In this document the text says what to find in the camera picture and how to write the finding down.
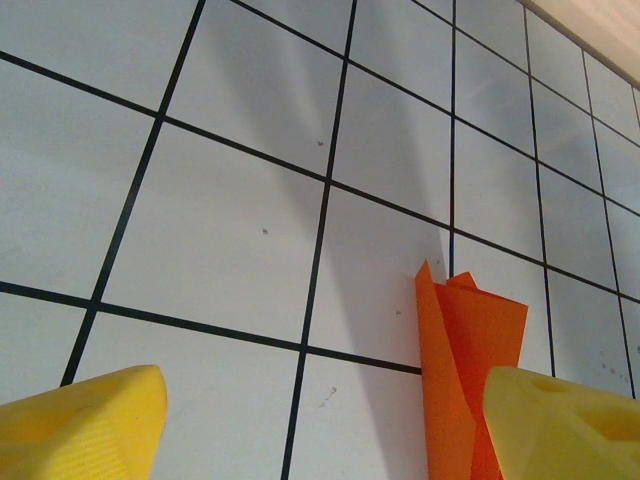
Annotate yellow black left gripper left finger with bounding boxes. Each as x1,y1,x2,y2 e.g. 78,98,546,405
0,364,169,480

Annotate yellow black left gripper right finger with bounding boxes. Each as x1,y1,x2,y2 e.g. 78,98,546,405
482,366,640,480

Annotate orange cloth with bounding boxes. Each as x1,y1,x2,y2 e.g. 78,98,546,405
414,258,530,480

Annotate white grid mat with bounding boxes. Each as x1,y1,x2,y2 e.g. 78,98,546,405
0,0,640,480

